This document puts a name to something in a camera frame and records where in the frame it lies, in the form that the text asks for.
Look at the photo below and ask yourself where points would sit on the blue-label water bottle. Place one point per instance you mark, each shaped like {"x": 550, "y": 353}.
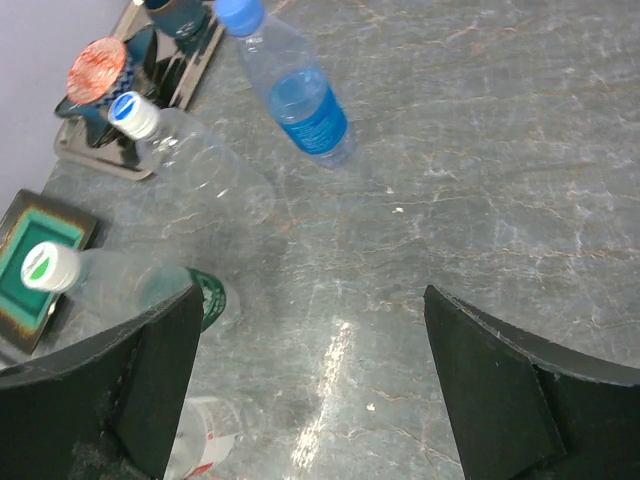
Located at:
{"x": 281, "y": 68}

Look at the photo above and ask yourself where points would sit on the red-label clear bottle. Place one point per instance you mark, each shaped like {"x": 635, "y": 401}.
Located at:
{"x": 206, "y": 434}

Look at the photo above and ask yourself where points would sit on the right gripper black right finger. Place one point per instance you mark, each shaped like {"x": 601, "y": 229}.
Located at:
{"x": 523, "y": 407}

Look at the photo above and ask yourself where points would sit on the green-label Cestbon bottle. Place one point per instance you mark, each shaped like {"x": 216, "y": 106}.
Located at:
{"x": 119, "y": 286}

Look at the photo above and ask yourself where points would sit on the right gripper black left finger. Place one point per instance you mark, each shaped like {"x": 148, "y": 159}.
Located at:
{"x": 106, "y": 407}

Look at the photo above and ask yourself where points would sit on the clear bottle blue-white cap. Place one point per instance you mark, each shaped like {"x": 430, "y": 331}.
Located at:
{"x": 192, "y": 159}

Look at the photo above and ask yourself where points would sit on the dark teal mug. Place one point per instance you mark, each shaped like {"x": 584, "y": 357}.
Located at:
{"x": 179, "y": 19}

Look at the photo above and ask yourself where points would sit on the green square dish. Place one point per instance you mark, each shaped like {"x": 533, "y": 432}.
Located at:
{"x": 26, "y": 303}

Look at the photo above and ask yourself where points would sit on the dark blue star plate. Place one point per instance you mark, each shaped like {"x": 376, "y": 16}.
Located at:
{"x": 108, "y": 91}

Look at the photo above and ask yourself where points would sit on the metal serving tray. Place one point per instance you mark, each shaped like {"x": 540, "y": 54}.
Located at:
{"x": 168, "y": 72}

